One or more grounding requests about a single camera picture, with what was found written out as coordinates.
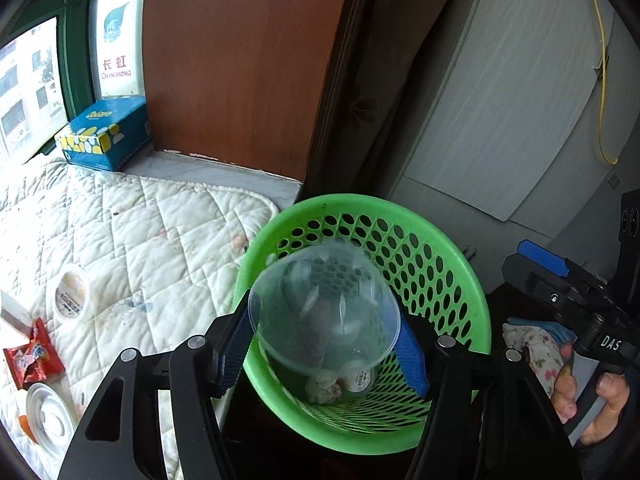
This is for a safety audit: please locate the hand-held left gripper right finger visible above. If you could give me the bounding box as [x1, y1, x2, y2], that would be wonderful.
[395, 312, 586, 480]

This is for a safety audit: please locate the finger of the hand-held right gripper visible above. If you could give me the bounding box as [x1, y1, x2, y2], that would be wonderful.
[517, 241, 571, 278]
[501, 254, 608, 313]

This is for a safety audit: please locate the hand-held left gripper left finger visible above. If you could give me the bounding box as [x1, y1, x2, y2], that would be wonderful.
[57, 287, 263, 480]

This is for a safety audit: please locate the white plastic cup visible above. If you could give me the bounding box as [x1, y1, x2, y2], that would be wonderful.
[340, 360, 376, 393]

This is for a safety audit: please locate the green plastic mesh basket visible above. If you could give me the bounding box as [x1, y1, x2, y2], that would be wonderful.
[231, 194, 493, 453]

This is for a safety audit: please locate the white tissue ball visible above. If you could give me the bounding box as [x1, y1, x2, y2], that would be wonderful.
[305, 372, 343, 405]

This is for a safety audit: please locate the clear plastic bowl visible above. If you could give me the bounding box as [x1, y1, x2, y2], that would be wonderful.
[247, 240, 401, 376]

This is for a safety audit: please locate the round white lidded container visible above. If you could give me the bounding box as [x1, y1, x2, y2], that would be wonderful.
[49, 266, 92, 325]

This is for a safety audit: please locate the round clear plastic lid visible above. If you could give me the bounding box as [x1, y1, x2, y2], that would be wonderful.
[26, 382, 77, 447]

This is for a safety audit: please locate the red snack wrapper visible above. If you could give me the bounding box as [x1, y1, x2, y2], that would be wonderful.
[2, 317, 65, 391]

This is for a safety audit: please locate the orange peel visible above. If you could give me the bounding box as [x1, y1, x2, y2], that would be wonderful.
[16, 414, 38, 443]

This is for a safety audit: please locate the person's right hand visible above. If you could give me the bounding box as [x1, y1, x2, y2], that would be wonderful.
[550, 342, 632, 447]

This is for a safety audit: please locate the floral cloth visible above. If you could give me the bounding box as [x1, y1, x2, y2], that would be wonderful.
[502, 322, 571, 396]

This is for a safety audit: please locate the white quilted mat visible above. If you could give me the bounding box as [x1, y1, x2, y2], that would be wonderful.
[0, 155, 281, 480]

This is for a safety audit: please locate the white door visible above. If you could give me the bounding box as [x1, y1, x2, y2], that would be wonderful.
[387, 0, 608, 223]

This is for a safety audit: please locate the dark brown patterned panel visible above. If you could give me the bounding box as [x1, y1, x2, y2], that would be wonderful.
[305, 0, 458, 201]

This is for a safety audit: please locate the blue tissue box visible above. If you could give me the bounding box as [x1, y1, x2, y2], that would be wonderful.
[54, 95, 152, 172]

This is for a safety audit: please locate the brown wooden cabinet panel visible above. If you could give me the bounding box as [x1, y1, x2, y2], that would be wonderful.
[142, 0, 373, 183]

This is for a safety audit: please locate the white outdoor air conditioner unit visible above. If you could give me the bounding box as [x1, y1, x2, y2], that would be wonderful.
[92, 0, 148, 98]

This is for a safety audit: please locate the beige apartment building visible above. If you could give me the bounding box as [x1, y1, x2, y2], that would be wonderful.
[0, 20, 57, 156]

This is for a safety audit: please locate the yellow cable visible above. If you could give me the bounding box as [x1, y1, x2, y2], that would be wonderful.
[585, 0, 621, 166]

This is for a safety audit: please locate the green window frame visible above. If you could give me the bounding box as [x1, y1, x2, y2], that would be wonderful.
[0, 0, 151, 163]

